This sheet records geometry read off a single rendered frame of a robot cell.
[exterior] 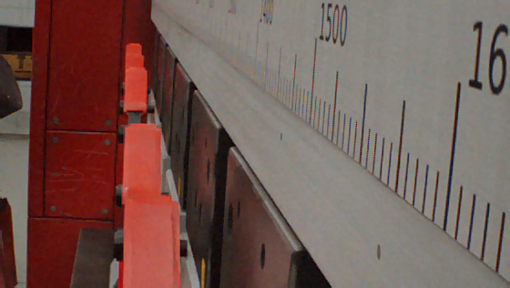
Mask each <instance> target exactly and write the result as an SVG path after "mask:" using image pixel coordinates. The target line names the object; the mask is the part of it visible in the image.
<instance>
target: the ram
mask: <svg viewBox="0 0 510 288"><path fill-rule="evenodd" d="M151 19H152V21H153V23H154V24H155V26H157V28H158V30H159V32H160V33H161V35H162V36H163V37H164V39H165V40H166V41H167V44H168V45H169V46H170V48H171V49H172V51H173V52H174V54H175V55H176V57H177V59H178V61H179V62H180V63H181V64H182V66H183V67H184V68H185V70H186V71H187V73H188V75H189V77H190V78H191V79H192V80H193V82H194V84H195V85H196V86H197V88H198V89H199V92H200V93H201V95H202V96H203V97H204V98H205V99H206V102H207V103H208V104H209V106H210V107H211V109H212V111H213V112H214V114H215V115H216V117H218V118H219V122H220V123H221V124H222V125H223V127H224V128H225V130H226V131H227V132H228V134H229V136H230V137H231V139H232V141H233V142H234V143H235V144H236V146H237V147H238V149H239V151H240V152H241V154H242V155H243V157H245V160H246V161H247V162H248V163H249V164H250V166H251V168H252V170H253V171H254V173H255V174H256V176H257V177H258V178H259V181H260V183H262V185H263V186H264V187H265V189H266V191H267V192H268V193H269V195H270V196H271V197H272V200H273V201H274V203H276V205H277V206H278V208H279V210H280V212H281V213H282V215H284V217H285V219H286V221H287V222H288V223H289V224H290V226H291V227H292V229H293V230H294V232H296V234H297V237H298V238H299V239H300V240H301V242H302V244H303V246H304V247H305V249H307V251H308V252H309V254H310V255H311V257H312V259H313V260H314V261H315V263H316V264H317V265H318V266H319V269H320V270H321V272H322V273H323V274H324V277H325V278H326V279H327V280H328V282H329V284H330V285H331V287H332V288H510V282H509V281H507V280H506V279H505V277H502V275H500V274H499V273H497V272H496V271H495V270H494V269H492V268H491V267H490V266H489V265H488V264H486V263H485V262H483V261H482V260H480V259H479V257H478V256H475V255H474V254H473V253H472V252H470V251H469V250H468V249H467V248H465V247H464V246H463V245H462V244H461V243H459V241H457V240H456V239H454V238H453V237H452V235H449V234H448V233H447V232H446V231H444V230H443V229H442V228H440V226H438V225H436V224H435V222H433V221H432V220H430V219H429V218H428V217H427V216H425V215H424V214H423V213H422V212H421V211H418V209H416V208H415V207H414V206H413V205H412V204H411V203H410V202H409V201H406V200H405V198H403V197H402V196H400V195H399V194H398V193H397V192H396V191H394V190H392V189H391V187H389V186H387V185H386V184H385V183H384V182H383V181H382V180H379V179H378V178H377V177H376V176H375V175H374V174H371V172H370V171H369V170H367V169H366V168H365V167H364V166H363V165H361V163H360V162H357V161H356V160H355V159H354V158H353V157H351V156H349V154H347V153H346V152H345V151H343V149H340V148H339V147H338V146H337V145H336V144H335V143H332V141H331V140H329V139H328V138H327V137H325V136H324V135H322V134H321V133H320V131H319V130H317V129H315V128H314V127H313V126H312V125H311V124H310V123H307V122H306V120H304V119H303V118H301V117H299V115H297V114H296V113H295V112H293V111H292V110H291V109H289V108H288V107H286V105H285V104H284V103H281V102H280V101H279V100H278V99H277V98H275V97H274V96H273V95H272V94H271V93H270V92H268V91H267V90H265V89H264V88H263V87H261V86H260V85H259V84H257V83H256V82H255V81H253V80H252V78H250V77H248V76H246V74H245V73H243V72H242V71H240V70H239V69H238V68H237V67H235V66H233V65H232V64H231V63H230V62H229V61H228V60H227V59H225V58H224V57H222V56H221V55H220V54H218V53H217V52H216V51H214V49H213V48H210V47H209V46H208V45H207V44H206V43H203V42H202V40H200V39H199V38H197V37H196V36H195V35H193V34H192V33H190V32H189V31H188V29H186V28H185V27H184V26H182V25H181V24H179V23H178V22H177V21H175V19H172V18H171V17H170V16H169V15H167V14H165V13H164V11H163V10H160V9H159V8H158V7H157V6H156V5H154V4H153V3H152V6H151Z"/></svg>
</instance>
